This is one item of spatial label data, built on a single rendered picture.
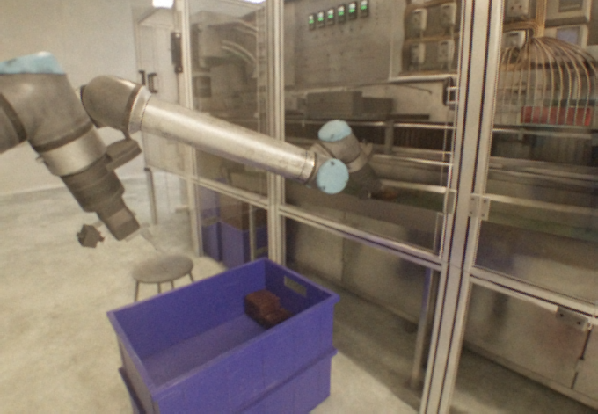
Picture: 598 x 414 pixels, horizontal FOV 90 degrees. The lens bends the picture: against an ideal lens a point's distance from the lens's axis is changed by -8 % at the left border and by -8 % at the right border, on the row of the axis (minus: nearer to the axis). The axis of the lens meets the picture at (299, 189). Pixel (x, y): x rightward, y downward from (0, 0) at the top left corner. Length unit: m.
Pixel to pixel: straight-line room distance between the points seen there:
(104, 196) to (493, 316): 1.29
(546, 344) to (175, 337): 1.27
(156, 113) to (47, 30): 5.02
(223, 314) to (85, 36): 5.02
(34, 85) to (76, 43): 5.25
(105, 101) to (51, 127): 0.28
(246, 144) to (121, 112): 0.28
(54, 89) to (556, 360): 1.51
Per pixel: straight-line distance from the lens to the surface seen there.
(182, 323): 1.26
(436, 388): 1.27
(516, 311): 1.39
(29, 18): 5.78
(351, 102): 1.37
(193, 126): 0.78
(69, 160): 0.56
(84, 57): 5.76
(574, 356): 1.42
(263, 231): 2.06
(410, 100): 1.59
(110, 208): 0.60
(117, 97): 0.79
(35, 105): 0.53
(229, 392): 0.99
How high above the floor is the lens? 1.00
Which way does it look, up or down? 13 degrees down
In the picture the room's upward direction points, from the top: straight up
